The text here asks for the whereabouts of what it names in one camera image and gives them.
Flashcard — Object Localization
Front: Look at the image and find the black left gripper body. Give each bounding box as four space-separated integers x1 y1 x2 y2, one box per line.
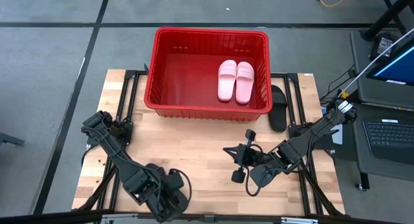
138 164 188 223

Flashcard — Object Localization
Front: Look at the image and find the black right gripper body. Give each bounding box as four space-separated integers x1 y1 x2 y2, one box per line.
231 129 272 184

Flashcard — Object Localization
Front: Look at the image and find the pink slide sandal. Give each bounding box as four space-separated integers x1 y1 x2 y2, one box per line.
235 61 256 106
217 59 238 103

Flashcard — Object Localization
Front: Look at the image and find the red plastic bin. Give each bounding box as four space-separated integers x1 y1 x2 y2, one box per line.
144 26 274 122

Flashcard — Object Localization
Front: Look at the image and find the black bar with silver brackets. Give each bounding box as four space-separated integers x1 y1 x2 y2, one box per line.
0 210 414 224

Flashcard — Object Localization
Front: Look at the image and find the dark grey cart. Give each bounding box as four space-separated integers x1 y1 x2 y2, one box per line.
352 102 414 192

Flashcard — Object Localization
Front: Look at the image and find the black laptop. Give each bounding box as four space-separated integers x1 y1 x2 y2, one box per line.
362 118 414 166

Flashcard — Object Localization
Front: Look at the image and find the grey furniture foot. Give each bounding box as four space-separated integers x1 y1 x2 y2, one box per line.
0 132 26 148

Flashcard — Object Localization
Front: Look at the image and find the monitor with blue screen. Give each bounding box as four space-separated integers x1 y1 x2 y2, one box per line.
366 38 414 87

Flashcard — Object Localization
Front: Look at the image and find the black power adapter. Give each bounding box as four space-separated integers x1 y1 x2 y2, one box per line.
370 32 398 60

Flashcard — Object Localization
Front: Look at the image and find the black stand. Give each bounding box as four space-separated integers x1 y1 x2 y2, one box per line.
360 0 414 42

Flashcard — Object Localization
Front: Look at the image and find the black aluminium frame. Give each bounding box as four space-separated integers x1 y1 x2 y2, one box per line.
270 73 345 217
77 69 149 212

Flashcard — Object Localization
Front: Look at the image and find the black floor cable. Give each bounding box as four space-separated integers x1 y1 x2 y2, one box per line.
318 64 356 105

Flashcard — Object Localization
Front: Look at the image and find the white cable with yellow plug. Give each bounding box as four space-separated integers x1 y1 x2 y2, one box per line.
339 28 414 100

